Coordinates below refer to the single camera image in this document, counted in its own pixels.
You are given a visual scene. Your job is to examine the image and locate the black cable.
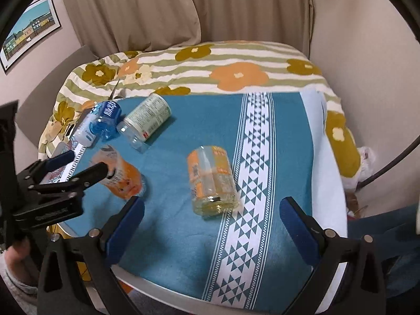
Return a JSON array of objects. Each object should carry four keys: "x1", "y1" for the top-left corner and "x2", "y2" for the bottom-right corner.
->
[{"x1": 355, "y1": 130, "x2": 420, "y2": 191}]

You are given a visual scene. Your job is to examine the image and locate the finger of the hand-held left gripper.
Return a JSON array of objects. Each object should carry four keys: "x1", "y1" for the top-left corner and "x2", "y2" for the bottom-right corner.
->
[
  {"x1": 28, "y1": 162, "x2": 111, "y2": 201},
  {"x1": 17, "y1": 150, "x2": 75, "y2": 186}
]

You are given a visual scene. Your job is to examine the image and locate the person's left forearm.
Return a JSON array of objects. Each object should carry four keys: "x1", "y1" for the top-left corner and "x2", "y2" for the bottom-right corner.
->
[{"x1": 0, "y1": 261, "x2": 39, "y2": 307}]

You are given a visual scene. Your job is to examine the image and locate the clear cup green white label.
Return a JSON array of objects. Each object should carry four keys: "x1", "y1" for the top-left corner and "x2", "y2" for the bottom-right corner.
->
[{"x1": 116, "y1": 93, "x2": 172, "y2": 153}]

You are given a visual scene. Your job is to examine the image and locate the person's left hand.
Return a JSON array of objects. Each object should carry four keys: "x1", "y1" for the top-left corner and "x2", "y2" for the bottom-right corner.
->
[{"x1": 4, "y1": 238, "x2": 34, "y2": 286}]

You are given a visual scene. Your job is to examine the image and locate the floral striped blanket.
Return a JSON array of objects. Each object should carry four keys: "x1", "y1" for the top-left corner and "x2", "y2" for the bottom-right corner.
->
[{"x1": 37, "y1": 40, "x2": 362, "y2": 178}]

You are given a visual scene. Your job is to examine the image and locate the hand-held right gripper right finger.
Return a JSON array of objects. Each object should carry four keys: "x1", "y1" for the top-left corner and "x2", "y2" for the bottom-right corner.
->
[{"x1": 279, "y1": 196, "x2": 387, "y2": 315}]

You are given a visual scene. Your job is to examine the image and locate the white bottle blue label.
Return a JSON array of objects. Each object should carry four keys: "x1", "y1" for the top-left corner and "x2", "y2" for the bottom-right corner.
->
[{"x1": 70, "y1": 109, "x2": 99, "y2": 149}]

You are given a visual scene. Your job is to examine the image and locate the grey headboard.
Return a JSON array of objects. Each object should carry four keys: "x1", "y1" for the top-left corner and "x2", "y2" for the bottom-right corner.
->
[{"x1": 15, "y1": 45, "x2": 96, "y2": 150}]

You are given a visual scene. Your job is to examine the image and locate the white plastic bag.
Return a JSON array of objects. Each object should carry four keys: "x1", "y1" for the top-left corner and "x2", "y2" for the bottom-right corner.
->
[{"x1": 341, "y1": 146, "x2": 379, "y2": 191}]

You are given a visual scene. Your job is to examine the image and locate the beige curtain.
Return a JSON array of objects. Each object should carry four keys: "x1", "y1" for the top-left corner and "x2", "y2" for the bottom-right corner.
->
[{"x1": 58, "y1": 0, "x2": 314, "y2": 57}]

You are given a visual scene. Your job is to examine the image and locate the blue clear plastic cup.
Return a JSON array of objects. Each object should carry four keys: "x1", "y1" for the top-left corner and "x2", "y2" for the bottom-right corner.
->
[{"x1": 88, "y1": 100, "x2": 123, "y2": 142}]

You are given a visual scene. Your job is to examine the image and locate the teal patterned cloth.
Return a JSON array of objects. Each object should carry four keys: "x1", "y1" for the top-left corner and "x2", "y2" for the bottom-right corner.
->
[{"x1": 57, "y1": 91, "x2": 329, "y2": 314}]

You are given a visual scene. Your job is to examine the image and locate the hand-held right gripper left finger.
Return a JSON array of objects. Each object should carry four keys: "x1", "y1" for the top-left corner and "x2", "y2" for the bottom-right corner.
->
[{"x1": 37, "y1": 196, "x2": 145, "y2": 315}]

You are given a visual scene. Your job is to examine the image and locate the thin metal tool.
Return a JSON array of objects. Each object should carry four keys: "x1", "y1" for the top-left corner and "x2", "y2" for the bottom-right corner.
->
[{"x1": 109, "y1": 78, "x2": 121, "y2": 101}]

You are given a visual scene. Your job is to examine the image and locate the white ruler strip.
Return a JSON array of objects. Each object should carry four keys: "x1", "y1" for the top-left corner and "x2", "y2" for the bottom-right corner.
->
[{"x1": 64, "y1": 146, "x2": 87, "y2": 183}]

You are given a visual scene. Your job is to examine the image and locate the clear cup orange cartoon print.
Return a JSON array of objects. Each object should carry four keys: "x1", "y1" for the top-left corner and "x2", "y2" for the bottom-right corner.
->
[{"x1": 91, "y1": 144, "x2": 147, "y2": 200}]

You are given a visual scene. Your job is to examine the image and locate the person's leg in jeans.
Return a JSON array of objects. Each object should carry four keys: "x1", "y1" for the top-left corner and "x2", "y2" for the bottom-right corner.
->
[{"x1": 346, "y1": 203, "x2": 420, "y2": 303}]

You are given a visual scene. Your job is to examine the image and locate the framed wall poster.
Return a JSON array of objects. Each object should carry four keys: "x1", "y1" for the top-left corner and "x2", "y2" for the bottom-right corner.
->
[{"x1": 0, "y1": 0, "x2": 62, "y2": 75}]

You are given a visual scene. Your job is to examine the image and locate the clear cup orange yellow label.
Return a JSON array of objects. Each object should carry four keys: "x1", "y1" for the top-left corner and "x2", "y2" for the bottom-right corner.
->
[{"x1": 186, "y1": 145, "x2": 241, "y2": 219}]

